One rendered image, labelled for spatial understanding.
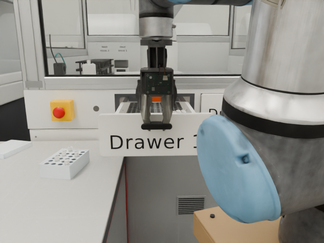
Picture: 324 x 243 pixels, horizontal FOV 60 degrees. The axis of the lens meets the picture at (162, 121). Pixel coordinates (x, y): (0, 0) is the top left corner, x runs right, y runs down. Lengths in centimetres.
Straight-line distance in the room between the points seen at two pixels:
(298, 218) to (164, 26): 42
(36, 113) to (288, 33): 98
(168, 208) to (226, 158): 93
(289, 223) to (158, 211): 80
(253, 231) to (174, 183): 68
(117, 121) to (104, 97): 35
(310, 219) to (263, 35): 26
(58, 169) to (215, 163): 54
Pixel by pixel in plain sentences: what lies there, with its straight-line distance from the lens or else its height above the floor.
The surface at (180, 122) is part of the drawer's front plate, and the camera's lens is 71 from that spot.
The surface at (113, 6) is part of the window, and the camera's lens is 105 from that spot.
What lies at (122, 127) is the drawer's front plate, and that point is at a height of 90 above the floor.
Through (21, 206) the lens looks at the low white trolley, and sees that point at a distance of 69.
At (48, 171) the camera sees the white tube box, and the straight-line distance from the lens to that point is 79.
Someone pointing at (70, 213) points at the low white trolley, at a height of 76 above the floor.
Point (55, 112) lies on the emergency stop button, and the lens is 102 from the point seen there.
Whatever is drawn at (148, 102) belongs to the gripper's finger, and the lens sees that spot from 67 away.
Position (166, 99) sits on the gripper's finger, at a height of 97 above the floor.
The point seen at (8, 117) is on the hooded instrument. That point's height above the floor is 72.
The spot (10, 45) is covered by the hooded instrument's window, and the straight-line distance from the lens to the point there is 188.
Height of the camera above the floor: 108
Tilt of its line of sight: 14 degrees down
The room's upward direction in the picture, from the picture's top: straight up
